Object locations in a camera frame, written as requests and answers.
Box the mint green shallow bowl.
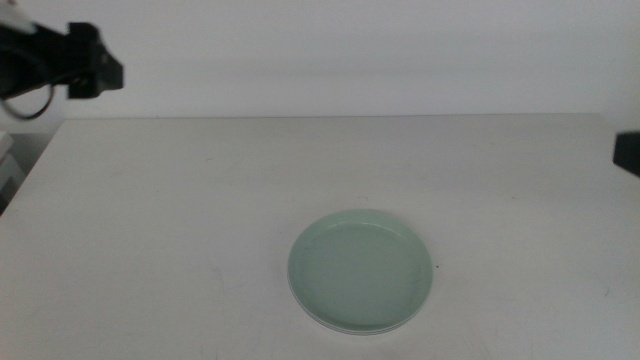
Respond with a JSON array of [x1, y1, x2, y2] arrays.
[[287, 208, 434, 332]]

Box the white shallow bowl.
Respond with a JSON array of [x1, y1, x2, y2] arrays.
[[289, 287, 426, 337]]

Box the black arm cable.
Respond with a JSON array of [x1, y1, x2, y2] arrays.
[[0, 82, 54, 122]]

